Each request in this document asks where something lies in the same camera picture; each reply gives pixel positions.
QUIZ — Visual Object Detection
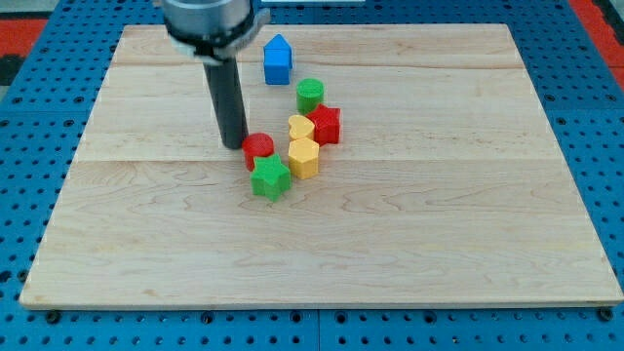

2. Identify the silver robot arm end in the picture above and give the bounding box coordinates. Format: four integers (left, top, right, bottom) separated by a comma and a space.
161, 0, 271, 66

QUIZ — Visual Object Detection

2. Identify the green star block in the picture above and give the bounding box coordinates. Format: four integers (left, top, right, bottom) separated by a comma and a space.
250, 154, 292, 202

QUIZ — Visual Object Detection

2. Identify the yellow heart block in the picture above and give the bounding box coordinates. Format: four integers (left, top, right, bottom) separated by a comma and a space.
288, 114, 315, 141

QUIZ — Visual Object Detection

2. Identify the red star block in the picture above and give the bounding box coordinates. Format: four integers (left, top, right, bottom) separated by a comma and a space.
306, 104, 341, 146

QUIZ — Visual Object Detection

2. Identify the yellow hexagon block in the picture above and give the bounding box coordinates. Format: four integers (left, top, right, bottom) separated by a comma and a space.
289, 137, 320, 179

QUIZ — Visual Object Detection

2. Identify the red cylinder block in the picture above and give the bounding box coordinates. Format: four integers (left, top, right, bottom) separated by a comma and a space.
242, 133, 275, 172

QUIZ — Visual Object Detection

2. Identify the green cylinder block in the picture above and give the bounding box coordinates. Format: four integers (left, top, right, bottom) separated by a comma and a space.
296, 78, 325, 115

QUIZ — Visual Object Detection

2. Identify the wooden board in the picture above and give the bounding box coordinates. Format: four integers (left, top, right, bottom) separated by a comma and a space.
19, 24, 623, 310

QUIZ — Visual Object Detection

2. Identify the blue house block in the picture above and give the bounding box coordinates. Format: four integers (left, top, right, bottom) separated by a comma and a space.
263, 33, 293, 86

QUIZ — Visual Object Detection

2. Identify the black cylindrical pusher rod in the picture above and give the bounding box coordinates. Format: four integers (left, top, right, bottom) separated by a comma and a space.
204, 58, 249, 150

